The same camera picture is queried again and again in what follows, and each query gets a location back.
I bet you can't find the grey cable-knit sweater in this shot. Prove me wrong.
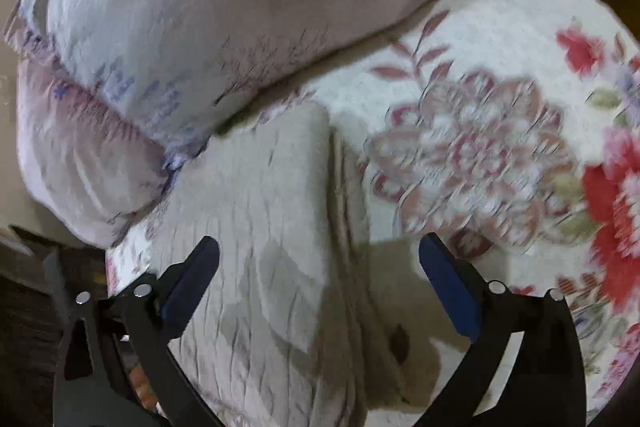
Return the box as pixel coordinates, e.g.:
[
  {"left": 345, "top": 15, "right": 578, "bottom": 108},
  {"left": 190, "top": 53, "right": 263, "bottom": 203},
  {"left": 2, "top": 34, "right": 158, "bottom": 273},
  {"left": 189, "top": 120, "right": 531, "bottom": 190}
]
[{"left": 112, "top": 100, "right": 417, "bottom": 427}]

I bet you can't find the pink floral left pillow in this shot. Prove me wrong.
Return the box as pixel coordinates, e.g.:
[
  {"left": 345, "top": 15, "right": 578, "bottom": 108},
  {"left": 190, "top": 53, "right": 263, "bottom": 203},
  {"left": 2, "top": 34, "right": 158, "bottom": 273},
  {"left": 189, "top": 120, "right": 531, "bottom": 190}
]
[{"left": 14, "top": 56, "right": 172, "bottom": 251}]

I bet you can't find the white floral quilt bedspread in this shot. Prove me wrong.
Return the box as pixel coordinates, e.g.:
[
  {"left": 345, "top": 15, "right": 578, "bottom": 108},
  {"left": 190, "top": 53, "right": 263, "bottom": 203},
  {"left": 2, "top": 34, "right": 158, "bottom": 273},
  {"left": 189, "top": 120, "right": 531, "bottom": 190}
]
[{"left": 104, "top": 0, "right": 640, "bottom": 427}]

